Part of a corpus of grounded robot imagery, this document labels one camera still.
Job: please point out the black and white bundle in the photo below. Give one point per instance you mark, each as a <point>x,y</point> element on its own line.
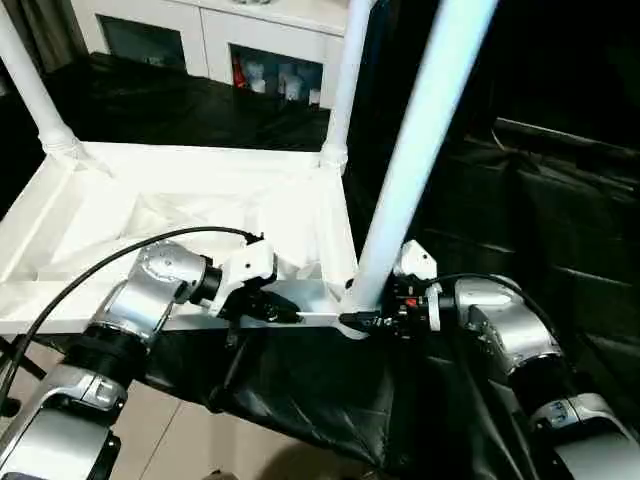
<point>250,1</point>

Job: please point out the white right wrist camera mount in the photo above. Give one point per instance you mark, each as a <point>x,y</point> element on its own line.
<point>417,260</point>

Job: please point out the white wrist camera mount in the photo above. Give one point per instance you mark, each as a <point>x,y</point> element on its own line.
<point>417,260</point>
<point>247,270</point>

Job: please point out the white plastic table leg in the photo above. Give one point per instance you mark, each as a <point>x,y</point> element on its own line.
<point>25,75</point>
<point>425,125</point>
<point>350,75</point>

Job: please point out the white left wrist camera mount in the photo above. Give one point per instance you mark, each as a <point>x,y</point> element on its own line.
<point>247,270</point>

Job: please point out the white glass-door cabinet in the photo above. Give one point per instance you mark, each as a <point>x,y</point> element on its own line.
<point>210,25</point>

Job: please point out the black panel with blue edge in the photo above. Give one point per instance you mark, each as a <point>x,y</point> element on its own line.
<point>377,50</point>

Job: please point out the black mat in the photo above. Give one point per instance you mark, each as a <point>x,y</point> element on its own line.
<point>525,225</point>

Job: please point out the black floor stand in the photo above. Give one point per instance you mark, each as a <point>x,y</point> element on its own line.
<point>30,365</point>

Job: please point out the white plastic table top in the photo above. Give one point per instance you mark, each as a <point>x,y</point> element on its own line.
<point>175,170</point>

